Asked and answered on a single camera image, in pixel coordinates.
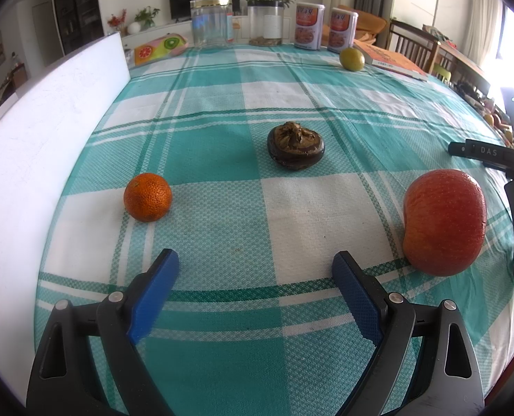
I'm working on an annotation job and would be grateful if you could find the colourful toy clutter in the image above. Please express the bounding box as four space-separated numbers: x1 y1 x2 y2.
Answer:
482 99 514 144

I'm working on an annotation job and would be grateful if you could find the gold lid clear jar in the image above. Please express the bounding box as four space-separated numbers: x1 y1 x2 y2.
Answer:
190 0 234 48

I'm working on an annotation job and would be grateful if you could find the white television cabinet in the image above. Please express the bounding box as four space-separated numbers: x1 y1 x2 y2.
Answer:
122 13 296 53

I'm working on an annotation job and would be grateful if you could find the white sheer curtain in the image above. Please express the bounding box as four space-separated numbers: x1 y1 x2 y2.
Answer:
462 0 504 70

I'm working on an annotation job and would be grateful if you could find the orange book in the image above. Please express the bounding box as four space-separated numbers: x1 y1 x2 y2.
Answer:
353 40 428 82

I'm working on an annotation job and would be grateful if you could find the red apple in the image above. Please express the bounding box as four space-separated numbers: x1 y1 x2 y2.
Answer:
402 170 487 277

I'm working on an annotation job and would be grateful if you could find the red flower bouquet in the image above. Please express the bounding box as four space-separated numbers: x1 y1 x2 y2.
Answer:
107 9 128 34

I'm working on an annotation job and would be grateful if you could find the bushy green potted plant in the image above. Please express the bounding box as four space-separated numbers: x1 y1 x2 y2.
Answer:
134 6 161 31

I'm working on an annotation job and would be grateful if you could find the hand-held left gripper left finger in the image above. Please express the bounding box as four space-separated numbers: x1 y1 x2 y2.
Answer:
26 248 180 416

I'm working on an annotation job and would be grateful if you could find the black lid clear jar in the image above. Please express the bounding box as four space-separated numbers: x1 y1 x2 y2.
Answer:
247 1 286 46

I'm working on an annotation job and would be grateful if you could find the orange mandarin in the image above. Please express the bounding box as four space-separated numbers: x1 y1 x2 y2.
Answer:
123 173 173 223

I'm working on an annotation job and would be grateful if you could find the yellow-green round fruit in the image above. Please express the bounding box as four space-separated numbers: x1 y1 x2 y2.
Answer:
339 47 365 71

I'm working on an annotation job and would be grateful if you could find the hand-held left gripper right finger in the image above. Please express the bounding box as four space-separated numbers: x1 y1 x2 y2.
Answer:
331 250 485 416

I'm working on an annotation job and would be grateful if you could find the fruit print pouch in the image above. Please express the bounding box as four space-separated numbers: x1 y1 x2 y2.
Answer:
133 33 189 67

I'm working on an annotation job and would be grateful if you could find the teal plaid tablecloth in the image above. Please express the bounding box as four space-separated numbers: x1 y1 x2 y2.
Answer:
34 42 514 416

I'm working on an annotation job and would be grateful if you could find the dark glass display cabinet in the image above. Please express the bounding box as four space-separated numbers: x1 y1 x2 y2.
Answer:
51 0 99 55

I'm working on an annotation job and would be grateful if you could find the red label tin can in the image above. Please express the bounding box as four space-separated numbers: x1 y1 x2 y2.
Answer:
327 7 359 49
294 2 325 51

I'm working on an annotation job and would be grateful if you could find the orange armchair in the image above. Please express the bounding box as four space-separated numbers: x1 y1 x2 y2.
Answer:
322 9 388 46

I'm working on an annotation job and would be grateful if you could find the dark wooden slatted chair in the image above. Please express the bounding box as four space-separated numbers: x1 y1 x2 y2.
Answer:
387 18 442 74

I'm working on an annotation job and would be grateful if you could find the white cardboard box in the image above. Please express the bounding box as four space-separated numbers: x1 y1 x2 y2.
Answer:
0 32 132 352

